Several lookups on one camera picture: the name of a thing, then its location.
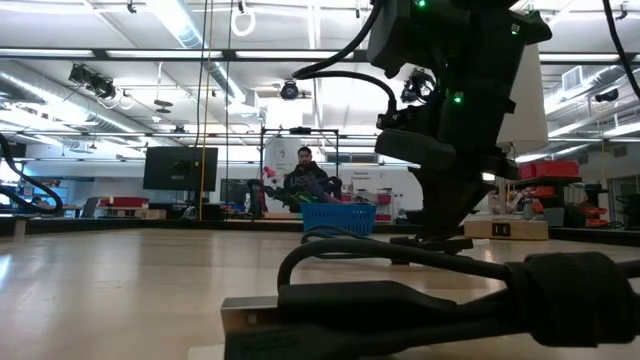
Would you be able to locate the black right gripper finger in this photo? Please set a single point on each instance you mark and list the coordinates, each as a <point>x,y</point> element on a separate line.
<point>445,205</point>

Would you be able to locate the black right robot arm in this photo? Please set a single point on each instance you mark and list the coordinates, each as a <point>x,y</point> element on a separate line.
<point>450,30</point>

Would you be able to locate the black tray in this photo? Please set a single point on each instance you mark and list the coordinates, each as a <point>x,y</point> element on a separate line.
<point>414,217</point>

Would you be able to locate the white shade wooden base lamp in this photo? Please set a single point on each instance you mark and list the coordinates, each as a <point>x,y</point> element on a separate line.
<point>530,100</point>

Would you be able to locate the red storage bins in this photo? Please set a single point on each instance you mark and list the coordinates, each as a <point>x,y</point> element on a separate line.
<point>550,169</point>

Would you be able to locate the black storage shelf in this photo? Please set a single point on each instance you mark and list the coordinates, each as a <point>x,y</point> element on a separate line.
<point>550,180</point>

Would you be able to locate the blue plastic basket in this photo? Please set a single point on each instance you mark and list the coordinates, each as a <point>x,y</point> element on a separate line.
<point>340,219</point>

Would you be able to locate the white air vent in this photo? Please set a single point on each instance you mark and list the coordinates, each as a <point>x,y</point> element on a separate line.
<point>571,79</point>

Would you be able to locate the person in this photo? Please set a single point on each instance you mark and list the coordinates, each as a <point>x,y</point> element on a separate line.
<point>305,170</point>

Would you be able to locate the small red bins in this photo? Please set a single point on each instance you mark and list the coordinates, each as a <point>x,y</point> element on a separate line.
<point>594,216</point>

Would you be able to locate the pink object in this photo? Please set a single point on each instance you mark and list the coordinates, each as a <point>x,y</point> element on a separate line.
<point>270,172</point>

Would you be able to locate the small dark screen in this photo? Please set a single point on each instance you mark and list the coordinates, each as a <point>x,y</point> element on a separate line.
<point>234,190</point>

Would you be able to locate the black monitor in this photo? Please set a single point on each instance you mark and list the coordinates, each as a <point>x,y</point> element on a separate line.
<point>170,167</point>

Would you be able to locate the wooden box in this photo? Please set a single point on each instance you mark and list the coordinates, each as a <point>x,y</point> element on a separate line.
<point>150,214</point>

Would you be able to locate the red box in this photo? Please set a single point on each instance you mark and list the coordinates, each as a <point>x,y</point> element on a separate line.
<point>125,202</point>

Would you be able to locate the black wall camera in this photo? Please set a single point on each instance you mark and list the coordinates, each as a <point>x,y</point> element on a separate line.
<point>607,95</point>

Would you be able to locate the round black ceiling camera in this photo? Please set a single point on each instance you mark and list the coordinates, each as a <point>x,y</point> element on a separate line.
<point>289,90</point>

